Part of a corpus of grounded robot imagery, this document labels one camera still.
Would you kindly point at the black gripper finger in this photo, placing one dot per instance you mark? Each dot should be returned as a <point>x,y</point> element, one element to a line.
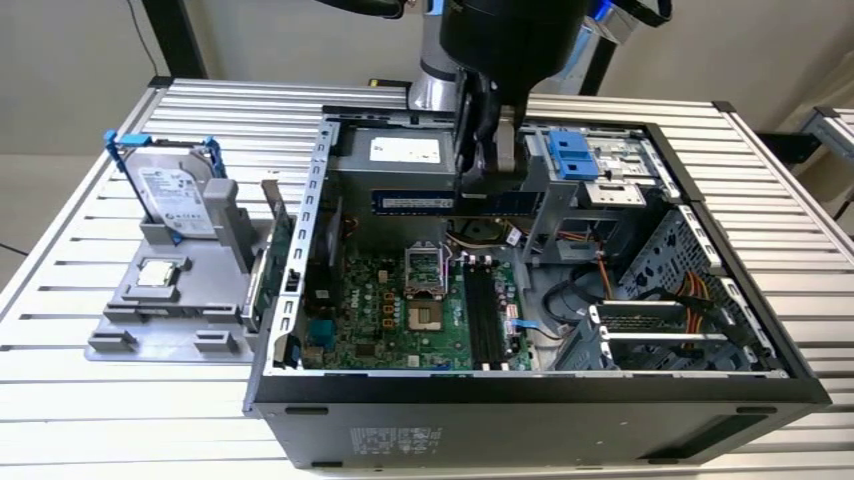
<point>476,150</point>

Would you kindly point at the blue RAM stick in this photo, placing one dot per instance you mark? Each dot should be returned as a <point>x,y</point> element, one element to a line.
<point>414,202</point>

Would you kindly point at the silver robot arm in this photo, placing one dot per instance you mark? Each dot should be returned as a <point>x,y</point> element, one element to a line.
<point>430,90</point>

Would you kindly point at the blue plastic drive latch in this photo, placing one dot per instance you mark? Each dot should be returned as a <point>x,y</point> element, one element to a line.
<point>570,155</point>

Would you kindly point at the yellow black plug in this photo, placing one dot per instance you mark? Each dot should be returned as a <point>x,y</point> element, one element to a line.
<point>376,82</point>

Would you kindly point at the grey power supply unit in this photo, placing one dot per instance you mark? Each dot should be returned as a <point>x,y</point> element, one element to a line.
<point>350,220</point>

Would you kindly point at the metal locking lever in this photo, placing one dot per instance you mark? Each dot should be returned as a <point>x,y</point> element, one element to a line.
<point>444,277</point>

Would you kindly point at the CPU socket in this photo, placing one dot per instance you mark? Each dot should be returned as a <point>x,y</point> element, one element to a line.
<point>427,316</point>

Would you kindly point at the green graphics card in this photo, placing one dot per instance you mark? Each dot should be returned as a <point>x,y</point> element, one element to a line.
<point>280,260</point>

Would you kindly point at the green motherboard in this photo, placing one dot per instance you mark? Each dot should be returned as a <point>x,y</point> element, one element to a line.
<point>427,350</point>

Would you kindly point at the metal mesh disk bay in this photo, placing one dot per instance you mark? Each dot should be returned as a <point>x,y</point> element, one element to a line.
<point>640,312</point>

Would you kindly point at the hard disk with blue carrier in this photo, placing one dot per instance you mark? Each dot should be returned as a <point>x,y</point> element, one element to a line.
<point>169,190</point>

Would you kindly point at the grey parts rack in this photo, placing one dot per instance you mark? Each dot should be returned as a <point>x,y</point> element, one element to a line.
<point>209,280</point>

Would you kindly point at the metal slat side table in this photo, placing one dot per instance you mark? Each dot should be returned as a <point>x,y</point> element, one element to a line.
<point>834,125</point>

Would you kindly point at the silver CPU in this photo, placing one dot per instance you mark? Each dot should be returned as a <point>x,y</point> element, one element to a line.
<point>156,272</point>

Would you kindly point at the black PC case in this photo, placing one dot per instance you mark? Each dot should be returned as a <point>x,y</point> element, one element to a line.
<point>467,425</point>

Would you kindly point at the black frame post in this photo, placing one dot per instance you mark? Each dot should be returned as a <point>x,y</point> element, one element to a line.
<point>176,40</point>
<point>603,65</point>

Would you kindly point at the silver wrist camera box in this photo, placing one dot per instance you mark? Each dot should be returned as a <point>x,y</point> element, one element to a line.
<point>616,25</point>

